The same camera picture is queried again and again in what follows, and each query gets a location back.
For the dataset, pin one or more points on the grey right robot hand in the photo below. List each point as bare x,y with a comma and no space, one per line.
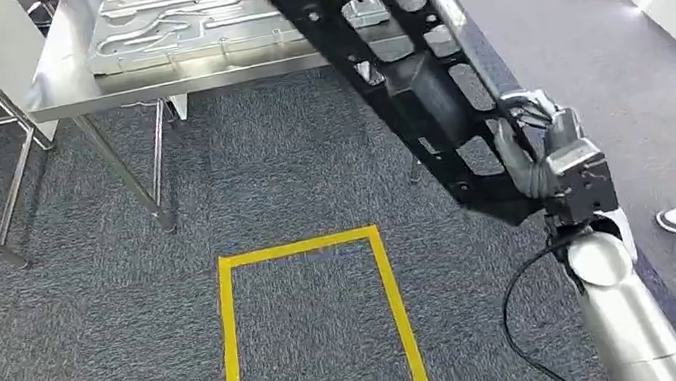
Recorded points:
577,180

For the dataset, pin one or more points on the black plastic plate frame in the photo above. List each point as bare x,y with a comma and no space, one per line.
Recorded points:
432,101

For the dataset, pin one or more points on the yellow floor tape square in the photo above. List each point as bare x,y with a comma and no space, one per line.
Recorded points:
230,366

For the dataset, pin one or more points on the pressed metal tray part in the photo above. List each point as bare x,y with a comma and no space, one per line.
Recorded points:
155,45

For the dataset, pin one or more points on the stainless steel table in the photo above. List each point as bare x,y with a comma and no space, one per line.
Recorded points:
68,88

